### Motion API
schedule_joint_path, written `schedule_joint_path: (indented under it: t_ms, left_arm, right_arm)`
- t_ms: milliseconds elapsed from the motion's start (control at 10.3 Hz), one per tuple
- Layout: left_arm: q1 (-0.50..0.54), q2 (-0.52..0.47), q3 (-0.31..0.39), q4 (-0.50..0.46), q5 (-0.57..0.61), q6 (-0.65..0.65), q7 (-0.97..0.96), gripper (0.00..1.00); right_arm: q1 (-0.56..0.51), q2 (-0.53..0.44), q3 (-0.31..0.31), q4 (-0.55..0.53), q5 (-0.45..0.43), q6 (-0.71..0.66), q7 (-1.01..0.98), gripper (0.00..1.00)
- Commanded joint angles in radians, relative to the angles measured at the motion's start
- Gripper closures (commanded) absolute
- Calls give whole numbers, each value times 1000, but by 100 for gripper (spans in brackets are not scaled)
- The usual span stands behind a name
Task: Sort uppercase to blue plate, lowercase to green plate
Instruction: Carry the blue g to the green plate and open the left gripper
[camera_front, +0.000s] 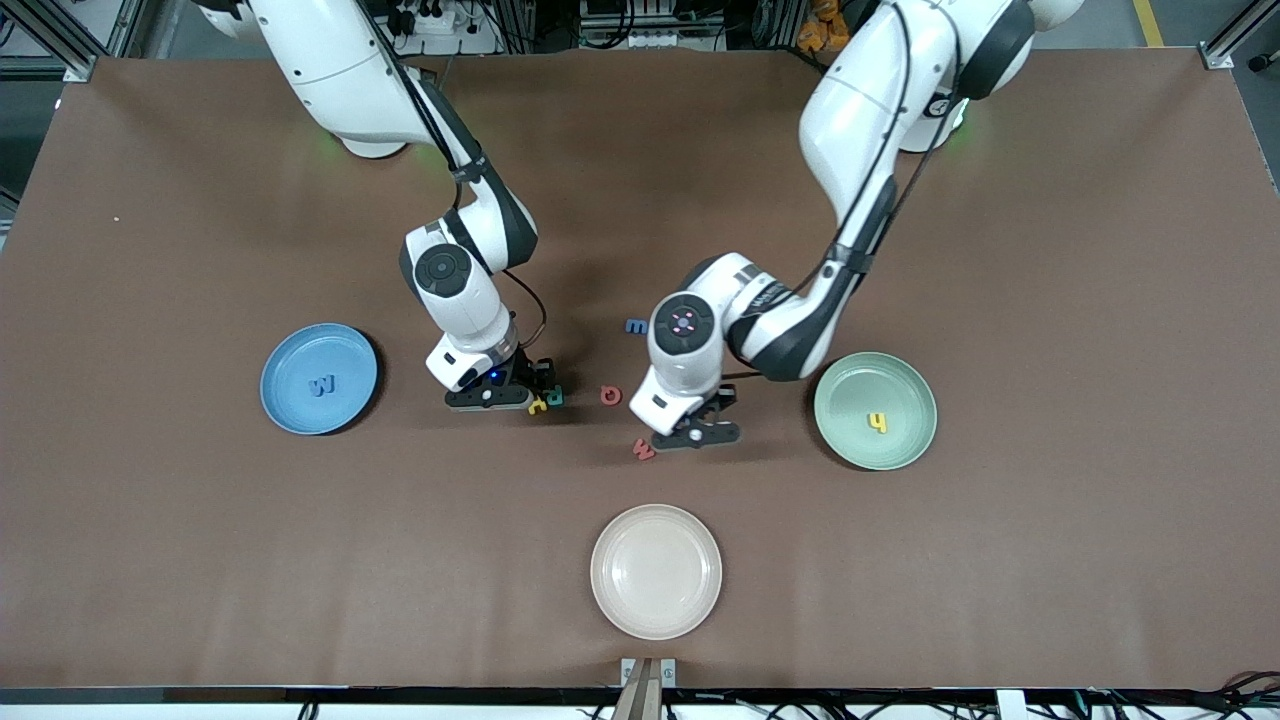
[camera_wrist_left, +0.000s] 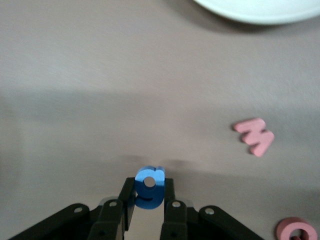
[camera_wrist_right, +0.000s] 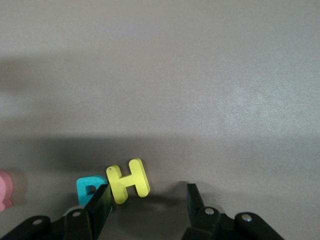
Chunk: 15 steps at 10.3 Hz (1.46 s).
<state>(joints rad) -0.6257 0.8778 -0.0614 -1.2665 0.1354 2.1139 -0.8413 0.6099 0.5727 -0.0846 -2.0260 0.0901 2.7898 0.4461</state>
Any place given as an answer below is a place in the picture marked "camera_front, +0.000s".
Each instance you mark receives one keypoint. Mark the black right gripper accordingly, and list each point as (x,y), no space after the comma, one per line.
(527,373)

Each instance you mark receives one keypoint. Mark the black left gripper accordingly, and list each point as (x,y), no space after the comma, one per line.
(723,399)

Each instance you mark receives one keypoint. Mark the red lowercase w letter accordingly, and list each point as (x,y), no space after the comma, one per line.
(642,452)

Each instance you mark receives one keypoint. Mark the yellow lowercase h letter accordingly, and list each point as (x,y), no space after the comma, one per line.
(878,423)

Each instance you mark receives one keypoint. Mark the blue uppercase M letter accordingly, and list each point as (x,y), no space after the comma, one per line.
(322,386)

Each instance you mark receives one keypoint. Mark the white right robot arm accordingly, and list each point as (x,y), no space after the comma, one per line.
(330,60)

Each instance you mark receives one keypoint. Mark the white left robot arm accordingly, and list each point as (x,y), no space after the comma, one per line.
(860,120)

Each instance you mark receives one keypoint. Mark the red uppercase Q letter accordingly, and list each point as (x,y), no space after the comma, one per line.
(602,396)

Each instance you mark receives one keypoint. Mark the green plate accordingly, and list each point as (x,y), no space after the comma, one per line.
(900,450)

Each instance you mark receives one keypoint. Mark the cream plate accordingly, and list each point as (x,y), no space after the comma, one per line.
(655,575)

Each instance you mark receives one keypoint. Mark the blue plate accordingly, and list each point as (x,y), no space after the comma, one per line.
(295,405)

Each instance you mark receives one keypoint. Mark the brown table cover sheet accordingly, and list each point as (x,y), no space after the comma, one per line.
(640,200)

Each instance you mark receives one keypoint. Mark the white power strip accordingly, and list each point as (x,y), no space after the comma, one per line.
(432,18)

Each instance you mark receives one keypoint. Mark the bag of orange items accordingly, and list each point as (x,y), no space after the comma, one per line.
(820,30)

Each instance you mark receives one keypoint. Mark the small white box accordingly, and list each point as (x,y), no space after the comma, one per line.
(1011,705)

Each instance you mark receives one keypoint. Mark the metal table edge bracket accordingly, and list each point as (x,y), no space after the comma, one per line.
(648,675)

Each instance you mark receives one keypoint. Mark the black table edge rail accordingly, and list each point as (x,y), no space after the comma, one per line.
(200,694)

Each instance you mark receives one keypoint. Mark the aluminium frame profile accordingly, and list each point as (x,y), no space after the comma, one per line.
(1235,40)
(70,50)

